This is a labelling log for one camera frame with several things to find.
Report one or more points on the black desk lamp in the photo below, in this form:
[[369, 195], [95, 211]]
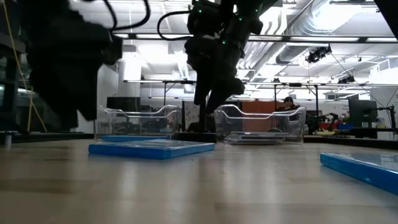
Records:
[[194, 137]]

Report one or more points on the black computer monitor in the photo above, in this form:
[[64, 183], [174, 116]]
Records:
[[362, 113]]

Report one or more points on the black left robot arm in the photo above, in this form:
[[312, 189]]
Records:
[[62, 15]]

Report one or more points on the clear jewel case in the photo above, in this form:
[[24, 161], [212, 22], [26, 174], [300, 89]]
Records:
[[261, 135], [255, 141]]

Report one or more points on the clear plastic bin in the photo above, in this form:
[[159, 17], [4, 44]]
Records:
[[140, 124], [264, 124]]

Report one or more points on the orange partition wall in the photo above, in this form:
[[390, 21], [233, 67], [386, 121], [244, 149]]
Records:
[[258, 107]]

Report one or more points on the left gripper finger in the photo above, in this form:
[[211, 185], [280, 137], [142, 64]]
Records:
[[82, 99], [56, 102]]

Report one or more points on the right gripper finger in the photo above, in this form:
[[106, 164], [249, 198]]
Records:
[[201, 90], [227, 93]]

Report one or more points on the overhead light bar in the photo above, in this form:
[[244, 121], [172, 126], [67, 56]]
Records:
[[323, 39]]

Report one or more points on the black aluminium table frame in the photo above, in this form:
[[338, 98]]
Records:
[[46, 136]]

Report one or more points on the black wide monitor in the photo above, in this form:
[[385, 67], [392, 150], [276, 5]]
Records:
[[124, 104]]

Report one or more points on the silver ventilation duct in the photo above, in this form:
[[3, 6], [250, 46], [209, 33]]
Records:
[[311, 21]]

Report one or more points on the person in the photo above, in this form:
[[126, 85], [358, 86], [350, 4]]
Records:
[[288, 104]]

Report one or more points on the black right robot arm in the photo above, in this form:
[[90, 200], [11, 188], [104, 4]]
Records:
[[217, 18]]

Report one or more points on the black ceiling camera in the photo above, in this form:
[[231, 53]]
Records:
[[317, 54]]

